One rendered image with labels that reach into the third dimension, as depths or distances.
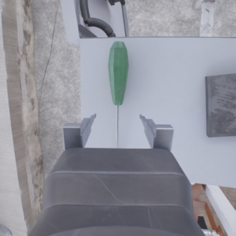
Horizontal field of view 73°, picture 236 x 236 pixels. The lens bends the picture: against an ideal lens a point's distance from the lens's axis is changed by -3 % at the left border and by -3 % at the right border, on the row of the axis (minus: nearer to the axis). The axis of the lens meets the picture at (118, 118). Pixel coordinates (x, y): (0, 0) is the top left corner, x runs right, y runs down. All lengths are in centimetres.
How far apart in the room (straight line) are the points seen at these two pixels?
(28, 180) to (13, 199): 23
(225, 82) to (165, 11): 138
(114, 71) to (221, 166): 20
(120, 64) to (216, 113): 13
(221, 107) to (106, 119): 15
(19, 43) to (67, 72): 49
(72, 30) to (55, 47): 152
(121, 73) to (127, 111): 6
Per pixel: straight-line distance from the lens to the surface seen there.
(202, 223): 141
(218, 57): 24
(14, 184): 200
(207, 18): 134
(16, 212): 222
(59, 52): 176
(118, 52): 21
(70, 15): 28
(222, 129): 24
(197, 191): 109
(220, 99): 24
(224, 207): 97
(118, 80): 21
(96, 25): 31
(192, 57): 24
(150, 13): 158
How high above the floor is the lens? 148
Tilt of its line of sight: 72 degrees down
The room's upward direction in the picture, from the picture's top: 134 degrees counter-clockwise
